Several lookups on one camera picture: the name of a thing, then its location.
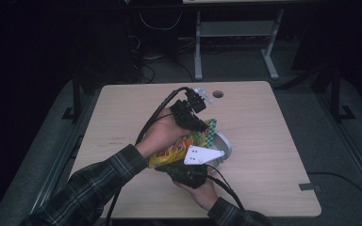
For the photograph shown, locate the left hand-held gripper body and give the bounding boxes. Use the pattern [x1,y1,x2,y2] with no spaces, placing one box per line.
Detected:
[169,87,215,129]

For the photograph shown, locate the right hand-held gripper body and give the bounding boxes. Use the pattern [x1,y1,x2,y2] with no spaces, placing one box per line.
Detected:
[166,145,226,190]

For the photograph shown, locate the yellow spout pouch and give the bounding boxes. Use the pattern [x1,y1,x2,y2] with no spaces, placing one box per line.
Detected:
[147,118,218,170]

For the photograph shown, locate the person's right hand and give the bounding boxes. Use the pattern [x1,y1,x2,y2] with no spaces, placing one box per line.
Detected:
[173,178,220,212]

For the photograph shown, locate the person's left hand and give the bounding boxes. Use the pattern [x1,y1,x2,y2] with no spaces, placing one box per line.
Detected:
[134,106,192,160]

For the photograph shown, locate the black metal stand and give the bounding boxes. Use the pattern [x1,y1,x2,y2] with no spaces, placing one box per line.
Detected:
[61,69,83,122]
[329,62,357,122]

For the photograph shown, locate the grey tape strip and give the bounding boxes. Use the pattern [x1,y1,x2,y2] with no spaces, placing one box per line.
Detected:
[298,183,322,192]

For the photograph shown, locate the left hand-held gripper cable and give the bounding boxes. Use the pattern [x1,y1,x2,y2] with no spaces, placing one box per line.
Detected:
[105,86,192,226]

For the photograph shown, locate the hand-held gripper cable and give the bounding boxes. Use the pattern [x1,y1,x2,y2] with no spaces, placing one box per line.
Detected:
[105,86,192,226]
[205,164,246,212]

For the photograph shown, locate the right hand-held gripper cable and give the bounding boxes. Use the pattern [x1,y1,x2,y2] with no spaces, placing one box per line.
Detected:
[205,164,246,212]

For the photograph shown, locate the bundle of dark floor cables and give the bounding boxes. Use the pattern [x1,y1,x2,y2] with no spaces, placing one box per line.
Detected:
[126,32,196,85]

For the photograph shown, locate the white hanging cable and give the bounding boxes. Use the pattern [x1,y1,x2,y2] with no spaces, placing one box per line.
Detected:
[139,10,184,32]

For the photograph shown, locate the white desk frame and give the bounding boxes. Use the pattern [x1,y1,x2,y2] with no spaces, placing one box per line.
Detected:
[193,8,286,81]

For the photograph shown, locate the aluminium floor rail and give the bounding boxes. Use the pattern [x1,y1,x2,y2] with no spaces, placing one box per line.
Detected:
[21,93,99,226]
[313,89,362,212]

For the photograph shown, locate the black floor cable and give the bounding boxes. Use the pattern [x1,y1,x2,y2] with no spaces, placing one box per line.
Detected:
[307,170,362,206]

